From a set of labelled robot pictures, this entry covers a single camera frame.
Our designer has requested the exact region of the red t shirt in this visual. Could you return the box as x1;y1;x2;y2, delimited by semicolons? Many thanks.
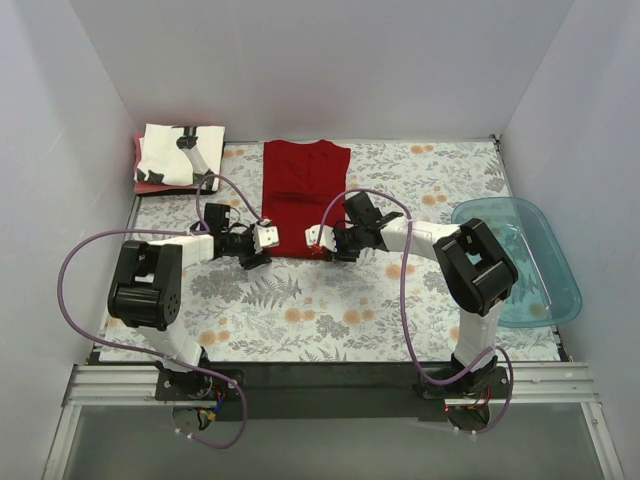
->
133;132;196;197
261;140;351;259

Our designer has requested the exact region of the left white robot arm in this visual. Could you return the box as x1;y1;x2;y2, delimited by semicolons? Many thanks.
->
107;203;279;400

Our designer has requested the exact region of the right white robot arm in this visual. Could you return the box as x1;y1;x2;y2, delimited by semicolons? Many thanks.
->
305;188;518;398

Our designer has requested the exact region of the floral patterned table mat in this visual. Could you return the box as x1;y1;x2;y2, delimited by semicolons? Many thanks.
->
97;139;561;362

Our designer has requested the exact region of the white printed folded t shirt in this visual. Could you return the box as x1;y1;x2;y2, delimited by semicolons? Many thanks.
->
137;123;225;193

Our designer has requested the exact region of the red folded t shirt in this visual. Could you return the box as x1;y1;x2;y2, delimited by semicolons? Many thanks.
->
133;132;196;197

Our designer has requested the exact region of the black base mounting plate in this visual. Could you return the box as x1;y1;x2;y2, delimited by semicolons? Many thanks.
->
155;362;511;429

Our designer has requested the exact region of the teal plastic bin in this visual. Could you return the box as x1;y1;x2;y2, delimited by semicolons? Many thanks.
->
451;197;582;329

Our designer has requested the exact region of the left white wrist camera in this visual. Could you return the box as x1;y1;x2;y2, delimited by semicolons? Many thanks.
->
252;218;280;253

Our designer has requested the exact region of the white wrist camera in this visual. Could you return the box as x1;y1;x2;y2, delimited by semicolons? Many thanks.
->
252;218;280;253
305;225;337;254

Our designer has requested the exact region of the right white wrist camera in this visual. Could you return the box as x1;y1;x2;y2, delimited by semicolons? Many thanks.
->
305;225;337;254

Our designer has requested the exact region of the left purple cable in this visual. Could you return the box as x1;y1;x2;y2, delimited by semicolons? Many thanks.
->
57;173;274;450

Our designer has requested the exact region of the aluminium frame rail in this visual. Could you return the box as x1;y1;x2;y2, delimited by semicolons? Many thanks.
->
44;362;623;479

